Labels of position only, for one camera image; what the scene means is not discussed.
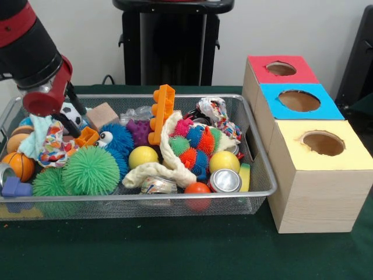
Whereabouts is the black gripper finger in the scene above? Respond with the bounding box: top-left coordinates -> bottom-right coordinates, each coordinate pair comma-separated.
52,112 -> 82,138
65,82 -> 87,116

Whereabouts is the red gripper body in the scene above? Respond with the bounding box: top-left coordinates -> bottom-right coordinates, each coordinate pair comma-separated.
22,55 -> 74,117

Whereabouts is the orange plastic tray block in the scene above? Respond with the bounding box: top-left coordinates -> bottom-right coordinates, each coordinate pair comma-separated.
147,85 -> 175,145

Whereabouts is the wooden box with three holes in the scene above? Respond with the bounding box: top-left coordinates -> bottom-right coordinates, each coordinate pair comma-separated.
242,55 -> 373,234

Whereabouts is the small soccer ball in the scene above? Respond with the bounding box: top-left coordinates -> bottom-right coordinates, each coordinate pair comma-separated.
60,103 -> 83,126

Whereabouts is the colourful polka-dot cloth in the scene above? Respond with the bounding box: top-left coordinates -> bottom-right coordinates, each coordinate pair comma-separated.
38,121 -> 76,169

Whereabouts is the orange plastic toy piece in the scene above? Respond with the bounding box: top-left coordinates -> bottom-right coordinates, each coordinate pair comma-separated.
75,127 -> 100,148

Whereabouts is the mint green cloth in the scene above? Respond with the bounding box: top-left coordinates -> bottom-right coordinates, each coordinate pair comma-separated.
17,114 -> 56,159

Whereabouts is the large green spiky ball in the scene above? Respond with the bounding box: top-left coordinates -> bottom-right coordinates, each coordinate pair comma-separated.
63,146 -> 121,196

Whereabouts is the blue furry googly-eyed toy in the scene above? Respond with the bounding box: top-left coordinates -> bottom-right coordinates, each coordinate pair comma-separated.
96,122 -> 135,179

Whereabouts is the green spiky googly-eyed toy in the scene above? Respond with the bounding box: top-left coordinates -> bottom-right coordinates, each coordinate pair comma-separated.
32,168 -> 69,197

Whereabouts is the yellow ball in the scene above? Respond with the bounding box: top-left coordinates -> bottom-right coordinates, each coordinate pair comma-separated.
209,150 -> 240,174
129,146 -> 159,170

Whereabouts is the green cloth table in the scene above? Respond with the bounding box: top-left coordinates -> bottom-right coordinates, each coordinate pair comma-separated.
0,85 -> 373,280

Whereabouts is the black floor stand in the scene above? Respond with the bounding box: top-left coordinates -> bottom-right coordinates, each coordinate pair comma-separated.
337,5 -> 373,117

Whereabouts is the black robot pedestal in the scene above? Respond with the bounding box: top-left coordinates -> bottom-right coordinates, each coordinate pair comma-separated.
112,0 -> 237,86

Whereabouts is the wire mesh bin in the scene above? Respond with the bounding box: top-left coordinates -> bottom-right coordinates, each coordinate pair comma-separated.
0,93 -> 279,220

